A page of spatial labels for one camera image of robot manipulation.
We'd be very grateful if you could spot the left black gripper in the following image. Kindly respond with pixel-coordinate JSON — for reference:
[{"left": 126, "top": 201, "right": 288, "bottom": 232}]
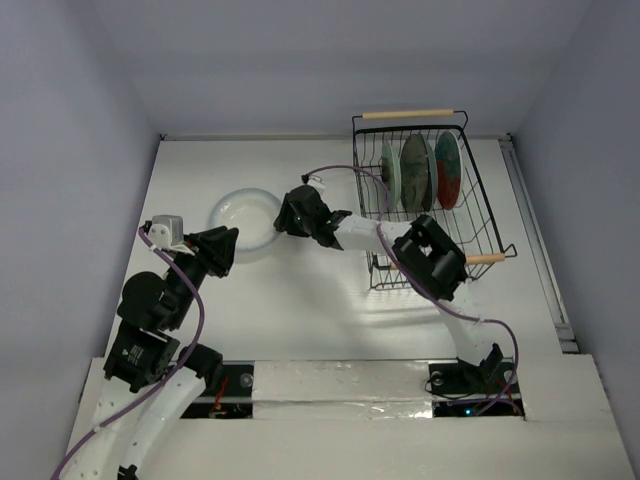
[{"left": 167, "top": 224, "right": 239, "bottom": 326}]

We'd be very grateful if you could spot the white bowl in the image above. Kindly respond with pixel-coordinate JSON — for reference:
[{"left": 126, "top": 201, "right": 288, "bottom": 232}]
[{"left": 208, "top": 188, "right": 282, "bottom": 264}]

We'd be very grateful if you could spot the green flower plate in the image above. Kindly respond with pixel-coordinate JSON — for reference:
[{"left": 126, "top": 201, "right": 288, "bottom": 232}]
[{"left": 380, "top": 140, "right": 402, "bottom": 211}]

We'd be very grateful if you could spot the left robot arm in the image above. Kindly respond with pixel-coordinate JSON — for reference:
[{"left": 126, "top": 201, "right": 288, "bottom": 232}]
[{"left": 52, "top": 215, "right": 239, "bottom": 479}]

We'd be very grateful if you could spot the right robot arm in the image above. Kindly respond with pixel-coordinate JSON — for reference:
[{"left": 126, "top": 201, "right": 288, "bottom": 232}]
[{"left": 274, "top": 185, "right": 503, "bottom": 393}]

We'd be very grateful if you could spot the grey brown plate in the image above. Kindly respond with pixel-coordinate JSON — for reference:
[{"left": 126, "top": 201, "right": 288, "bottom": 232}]
[{"left": 400, "top": 133, "right": 438, "bottom": 213}]

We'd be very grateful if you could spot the teal red plate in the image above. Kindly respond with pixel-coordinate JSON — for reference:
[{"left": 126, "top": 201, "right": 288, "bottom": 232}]
[{"left": 435, "top": 130, "right": 463, "bottom": 210}]

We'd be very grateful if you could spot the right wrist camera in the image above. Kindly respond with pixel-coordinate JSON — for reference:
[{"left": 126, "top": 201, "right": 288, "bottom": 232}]
[{"left": 301, "top": 174, "right": 326, "bottom": 195}]

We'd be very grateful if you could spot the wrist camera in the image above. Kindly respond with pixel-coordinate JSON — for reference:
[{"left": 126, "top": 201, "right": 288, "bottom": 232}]
[
  {"left": 147, "top": 215, "right": 187, "bottom": 252},
  {"left": 301, "top": 174, "right": 326, "bottom": 195}
]

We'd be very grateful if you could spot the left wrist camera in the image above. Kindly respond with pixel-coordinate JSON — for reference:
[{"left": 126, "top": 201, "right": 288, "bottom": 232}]
[{"left": 147, "top": 215, "right": 187, "bottom": 252}]

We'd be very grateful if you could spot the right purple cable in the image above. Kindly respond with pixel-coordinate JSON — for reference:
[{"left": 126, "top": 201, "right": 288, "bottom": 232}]
[{"left": 300, "top": 164, "right": 520, "bottom": 417}]

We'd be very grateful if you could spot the purple cable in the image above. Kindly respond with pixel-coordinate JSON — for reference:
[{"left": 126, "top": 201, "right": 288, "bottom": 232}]
[
  {"left": 300, "top": 164, "right": 520, "bottom": 417},
  {"left": 49, "top": 227, "right": 207, "bottom": 480}
]

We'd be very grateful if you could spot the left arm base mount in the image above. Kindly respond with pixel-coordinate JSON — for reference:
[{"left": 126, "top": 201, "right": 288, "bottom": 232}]
[{"left": 181, "top": 362, "right": 254, "bottom": 420}]

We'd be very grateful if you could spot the black wire dish rack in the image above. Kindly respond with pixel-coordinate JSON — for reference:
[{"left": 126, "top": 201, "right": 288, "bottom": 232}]
[{"left": 351, "top": 109, "right": 518, "bottom": 290}]

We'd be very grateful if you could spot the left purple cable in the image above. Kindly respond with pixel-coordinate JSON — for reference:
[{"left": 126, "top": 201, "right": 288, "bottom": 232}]
[{"left": 49, "top": 227, "right": 207, "bottom": 480}]

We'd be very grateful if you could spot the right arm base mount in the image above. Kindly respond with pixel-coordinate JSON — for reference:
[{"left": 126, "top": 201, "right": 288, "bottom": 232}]
[{"left": 423, "top": 361, "right": 525, "bottom": 418}]

